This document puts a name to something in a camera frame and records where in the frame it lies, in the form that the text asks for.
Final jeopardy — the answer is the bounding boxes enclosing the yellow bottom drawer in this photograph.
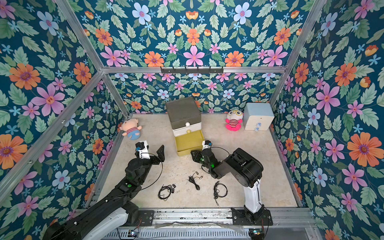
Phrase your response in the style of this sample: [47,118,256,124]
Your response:
[175,130,205,157]

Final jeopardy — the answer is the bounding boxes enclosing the black earphones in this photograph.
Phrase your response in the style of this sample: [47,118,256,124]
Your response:
[213,181,228,208]
[188,172,203,191]
[158,184,176,201]

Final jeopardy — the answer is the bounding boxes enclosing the white drawer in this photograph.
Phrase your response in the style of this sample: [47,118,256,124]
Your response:
[173,123,202,137]

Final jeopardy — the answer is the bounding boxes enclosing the grey top drawer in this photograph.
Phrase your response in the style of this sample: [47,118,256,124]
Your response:
[166,97,201,130]

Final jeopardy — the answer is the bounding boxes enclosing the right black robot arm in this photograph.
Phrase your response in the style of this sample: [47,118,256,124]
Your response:
[191,148,264,216]

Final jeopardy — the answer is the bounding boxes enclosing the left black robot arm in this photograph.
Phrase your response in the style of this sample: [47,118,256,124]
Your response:
[43,141,165,240]

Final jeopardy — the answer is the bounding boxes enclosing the three-tier colored drawer cabinet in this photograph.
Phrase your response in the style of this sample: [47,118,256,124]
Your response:
[166,97,205,157]

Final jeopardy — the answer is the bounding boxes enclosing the white blue drawer cabinet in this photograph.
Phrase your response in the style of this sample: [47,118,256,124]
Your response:
[243,103,275,132]

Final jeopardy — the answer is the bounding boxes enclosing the pink pig plush toy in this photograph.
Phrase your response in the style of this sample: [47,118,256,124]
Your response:
[119,119,142,140]

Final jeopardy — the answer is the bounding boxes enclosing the pink white plush toy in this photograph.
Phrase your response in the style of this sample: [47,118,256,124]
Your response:
[226,109,244,132]

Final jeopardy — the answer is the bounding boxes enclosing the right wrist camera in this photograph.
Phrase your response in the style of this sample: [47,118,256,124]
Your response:
[202,140,213,150]

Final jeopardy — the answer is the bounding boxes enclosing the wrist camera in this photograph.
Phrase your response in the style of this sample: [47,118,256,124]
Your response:
[135,141,150,159]
[202,140,213,150]

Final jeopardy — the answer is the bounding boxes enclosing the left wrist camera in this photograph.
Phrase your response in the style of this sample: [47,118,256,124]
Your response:
[135,141,150,159]

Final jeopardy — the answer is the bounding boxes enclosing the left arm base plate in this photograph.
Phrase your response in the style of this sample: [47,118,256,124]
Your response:
[124,210,155,227]

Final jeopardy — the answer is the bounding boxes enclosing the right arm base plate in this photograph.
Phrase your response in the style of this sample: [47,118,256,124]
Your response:
[231,205,274,226]

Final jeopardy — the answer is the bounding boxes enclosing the black wall hook rail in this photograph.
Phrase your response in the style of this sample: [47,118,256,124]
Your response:
[160,67,224,75]

